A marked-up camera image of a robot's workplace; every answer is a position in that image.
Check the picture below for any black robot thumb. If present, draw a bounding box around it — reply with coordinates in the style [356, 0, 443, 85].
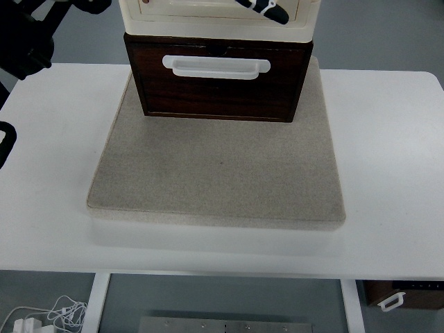
[236, 0, 289, 25]

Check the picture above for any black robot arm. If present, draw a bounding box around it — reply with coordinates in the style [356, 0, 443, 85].
[1, 1, 112, 80]

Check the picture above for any cream upper cabinet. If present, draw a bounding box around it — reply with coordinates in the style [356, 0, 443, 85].
[119, 1, 321, 43]

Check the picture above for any grey fabric platform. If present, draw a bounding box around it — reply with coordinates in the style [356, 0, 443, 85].
[87, 58, 345, 230]

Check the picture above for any metal plate on floor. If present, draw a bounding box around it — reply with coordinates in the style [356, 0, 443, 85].
[138, 316, 313, 333]

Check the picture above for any white power adapter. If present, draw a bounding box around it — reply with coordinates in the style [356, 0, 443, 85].
[12, 318, 42, 333]

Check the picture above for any white drawer handle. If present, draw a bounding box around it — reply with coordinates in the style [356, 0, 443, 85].
[162, 55, 271, 80]

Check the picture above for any black sleeved cable loop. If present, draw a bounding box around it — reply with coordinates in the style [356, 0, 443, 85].
[0, 121, 17, 171]

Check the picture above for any wooden box white handle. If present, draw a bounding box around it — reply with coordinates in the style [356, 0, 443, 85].
[366, 280, 444, 312]

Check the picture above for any white table leg frame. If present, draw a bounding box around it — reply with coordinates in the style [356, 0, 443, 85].
[81, 273, 111, 333]

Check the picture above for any white cable bundle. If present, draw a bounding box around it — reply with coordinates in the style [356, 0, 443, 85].
[0, 295, 88, 333]

